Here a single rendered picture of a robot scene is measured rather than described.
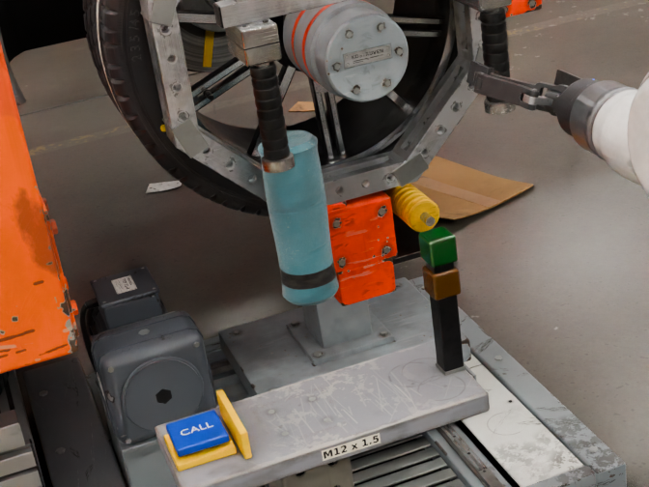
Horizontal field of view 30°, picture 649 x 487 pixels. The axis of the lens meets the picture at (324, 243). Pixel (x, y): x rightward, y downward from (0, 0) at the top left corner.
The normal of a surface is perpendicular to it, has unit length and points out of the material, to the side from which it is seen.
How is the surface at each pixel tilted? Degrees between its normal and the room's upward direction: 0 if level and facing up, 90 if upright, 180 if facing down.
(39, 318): 90
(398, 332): 0
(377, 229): 90
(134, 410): 90
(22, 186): 90
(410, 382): 0
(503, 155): 0
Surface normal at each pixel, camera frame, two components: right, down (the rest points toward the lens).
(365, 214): 0.34, 0.36
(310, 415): -0.14, -0.89
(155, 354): 0.26, -0.01
